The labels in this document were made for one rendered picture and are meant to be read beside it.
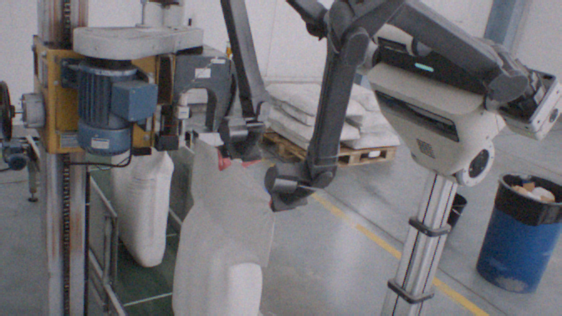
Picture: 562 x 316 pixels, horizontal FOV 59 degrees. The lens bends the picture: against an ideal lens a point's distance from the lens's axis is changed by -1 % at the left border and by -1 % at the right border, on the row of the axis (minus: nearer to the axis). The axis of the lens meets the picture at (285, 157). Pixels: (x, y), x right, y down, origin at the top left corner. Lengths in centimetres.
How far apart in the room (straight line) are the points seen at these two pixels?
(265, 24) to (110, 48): 534
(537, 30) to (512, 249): 695
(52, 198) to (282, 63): 542
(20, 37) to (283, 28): 356
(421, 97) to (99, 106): 86
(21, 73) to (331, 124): 358
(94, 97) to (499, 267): 271
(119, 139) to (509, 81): 100
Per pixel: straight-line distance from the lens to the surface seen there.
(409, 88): 143
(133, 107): 137
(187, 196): 260
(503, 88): 110
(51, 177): 174
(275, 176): 113
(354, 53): 88
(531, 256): 341
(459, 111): 131
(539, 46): 989
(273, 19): 671
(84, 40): 139
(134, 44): 139
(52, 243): 186
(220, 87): 176
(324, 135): 105
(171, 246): 240
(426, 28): 94
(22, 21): 432
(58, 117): 162
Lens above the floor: 165
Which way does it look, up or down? 20 degrees down
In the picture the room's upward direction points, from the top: 10 degrees clockwise
